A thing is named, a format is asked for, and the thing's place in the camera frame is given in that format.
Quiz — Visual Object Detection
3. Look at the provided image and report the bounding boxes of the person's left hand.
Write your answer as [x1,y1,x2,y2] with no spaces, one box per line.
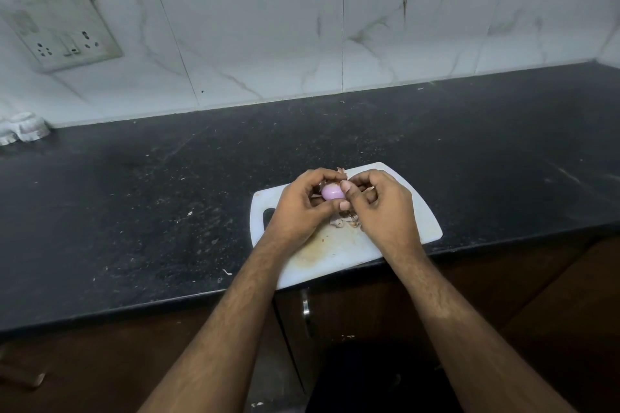
[263,167,351,250]

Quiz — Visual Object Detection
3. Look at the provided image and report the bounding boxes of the person's right hand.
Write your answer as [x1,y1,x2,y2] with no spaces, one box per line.
[340,169,426,263]

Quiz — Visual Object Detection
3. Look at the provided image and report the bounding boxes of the onion peel scraps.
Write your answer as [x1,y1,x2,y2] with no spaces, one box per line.
[329,212,362,230]

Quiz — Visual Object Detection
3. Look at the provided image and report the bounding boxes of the white plastic cutting board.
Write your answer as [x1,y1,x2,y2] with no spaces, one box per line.
[249,161,444,290]

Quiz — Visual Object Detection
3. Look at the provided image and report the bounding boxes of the person's dark trousers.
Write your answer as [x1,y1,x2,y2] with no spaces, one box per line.
[305,339,464,413]

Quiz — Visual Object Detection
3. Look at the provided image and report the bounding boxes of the metal cabinet door handle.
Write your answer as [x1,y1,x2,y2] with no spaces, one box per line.
[300,287,315,339]
[0,354,49,390]

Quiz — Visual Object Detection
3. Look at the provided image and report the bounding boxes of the white wall socket plate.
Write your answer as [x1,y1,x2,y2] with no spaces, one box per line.
[0,0,124,74]

